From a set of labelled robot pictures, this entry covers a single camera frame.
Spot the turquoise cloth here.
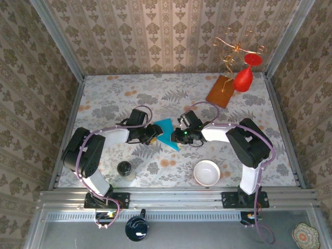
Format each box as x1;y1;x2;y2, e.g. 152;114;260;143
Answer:
153;118;181;151

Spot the small black lidded jar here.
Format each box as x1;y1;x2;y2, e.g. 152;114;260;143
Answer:
116;160;136;182

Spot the white bowl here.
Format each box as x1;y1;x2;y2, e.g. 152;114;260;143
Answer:
193;160;221;187

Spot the floral tablecloth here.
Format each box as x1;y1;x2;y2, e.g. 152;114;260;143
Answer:
57;74;298;188

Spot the red wine glass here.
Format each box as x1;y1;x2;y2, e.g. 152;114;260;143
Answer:
232;53;263;93

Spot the dark blue mug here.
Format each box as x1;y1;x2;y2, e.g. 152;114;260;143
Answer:
124;209;150;242

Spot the patterned scalloped coaster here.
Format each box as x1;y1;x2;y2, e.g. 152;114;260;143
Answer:
292;222;321;249

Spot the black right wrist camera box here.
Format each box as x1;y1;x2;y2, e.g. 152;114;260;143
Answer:
177;110;202;130

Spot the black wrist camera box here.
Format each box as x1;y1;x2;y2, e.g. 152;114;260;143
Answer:
177;110;202;130
129;108;148;127

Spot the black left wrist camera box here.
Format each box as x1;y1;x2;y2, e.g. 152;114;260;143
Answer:
129;108;148;127

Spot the gold wire rack wooden base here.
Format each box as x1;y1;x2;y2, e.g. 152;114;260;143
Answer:
206;25;268;109

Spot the aluminium front rail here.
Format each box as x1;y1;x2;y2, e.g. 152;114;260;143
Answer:
38;186;321;211

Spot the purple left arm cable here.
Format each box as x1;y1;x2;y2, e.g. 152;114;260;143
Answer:
77;105;154;230

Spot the aluminium side rail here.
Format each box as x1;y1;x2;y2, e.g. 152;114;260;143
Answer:
263;74;307;189
48;77;86;190

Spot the grey slotted cable duct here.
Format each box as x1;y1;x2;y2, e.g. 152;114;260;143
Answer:
43;210;260;223

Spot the aluminium corner post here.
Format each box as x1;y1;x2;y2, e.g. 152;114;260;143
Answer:
30;0;85;81
264;0;316;78

